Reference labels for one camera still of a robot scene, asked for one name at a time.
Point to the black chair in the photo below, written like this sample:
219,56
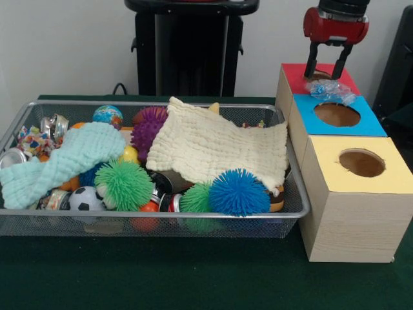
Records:
400,64

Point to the cream waffle cloth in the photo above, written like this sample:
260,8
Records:
209,142

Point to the crushed clear plastic bottle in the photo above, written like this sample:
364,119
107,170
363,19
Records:
329,90

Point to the small green spiky ball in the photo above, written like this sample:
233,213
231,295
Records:
193,200

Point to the purple spiky ball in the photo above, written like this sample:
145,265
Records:
148,129

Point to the blue spiky ball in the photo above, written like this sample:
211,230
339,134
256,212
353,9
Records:
238,193

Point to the crushed silver can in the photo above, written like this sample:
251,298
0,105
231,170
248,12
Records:
55,126

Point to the soccer ball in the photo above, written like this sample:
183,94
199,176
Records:
84,199

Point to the wooden box with three holes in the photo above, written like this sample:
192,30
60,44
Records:
355,226

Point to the large green spiky ball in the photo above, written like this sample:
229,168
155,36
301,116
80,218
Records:
124,184

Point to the mint waffle cloth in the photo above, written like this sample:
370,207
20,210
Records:
80,145

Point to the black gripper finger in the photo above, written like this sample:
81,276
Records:
340,64
312,63

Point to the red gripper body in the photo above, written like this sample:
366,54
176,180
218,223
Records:
335,30

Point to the dark green table cloth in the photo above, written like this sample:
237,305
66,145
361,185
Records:
161,274

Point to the globe print ball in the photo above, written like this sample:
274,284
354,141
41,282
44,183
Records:
108,116

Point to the clear mesh bin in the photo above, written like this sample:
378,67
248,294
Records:
193,213

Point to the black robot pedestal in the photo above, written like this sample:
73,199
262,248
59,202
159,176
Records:
193,48

